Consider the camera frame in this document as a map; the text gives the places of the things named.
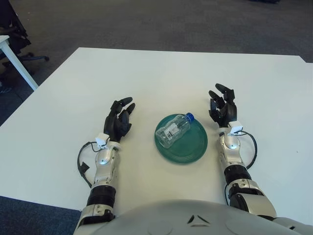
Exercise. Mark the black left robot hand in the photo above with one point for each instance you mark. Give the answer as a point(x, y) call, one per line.
point(115, 126)

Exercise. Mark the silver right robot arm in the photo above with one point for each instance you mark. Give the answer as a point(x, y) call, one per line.
point(239, 181)

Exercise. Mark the white desk with leg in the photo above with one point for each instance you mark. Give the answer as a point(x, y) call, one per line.
point(17, 63)

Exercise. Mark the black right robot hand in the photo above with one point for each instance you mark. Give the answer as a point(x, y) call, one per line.
point(227, 111)

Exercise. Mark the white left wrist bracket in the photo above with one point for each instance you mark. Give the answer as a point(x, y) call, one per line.
point(101, 140)

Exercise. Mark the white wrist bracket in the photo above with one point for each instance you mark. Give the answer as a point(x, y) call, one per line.
point(236, 127)
point(101, 140)

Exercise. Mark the clear plastic bottle blue cap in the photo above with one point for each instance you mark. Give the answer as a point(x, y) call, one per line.
point(172, 131)

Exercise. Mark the green round plate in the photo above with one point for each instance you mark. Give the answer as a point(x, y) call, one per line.
point(190, 147)

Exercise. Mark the grey robot torso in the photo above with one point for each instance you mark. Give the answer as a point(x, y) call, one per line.
point(190, 220)

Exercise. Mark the black office chair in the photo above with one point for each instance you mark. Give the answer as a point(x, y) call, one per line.
point(12, 22)

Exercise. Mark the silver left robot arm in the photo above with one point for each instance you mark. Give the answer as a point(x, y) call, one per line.
point(104, 176)

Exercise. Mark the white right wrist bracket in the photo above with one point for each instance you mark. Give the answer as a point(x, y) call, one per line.
point(236, 127)

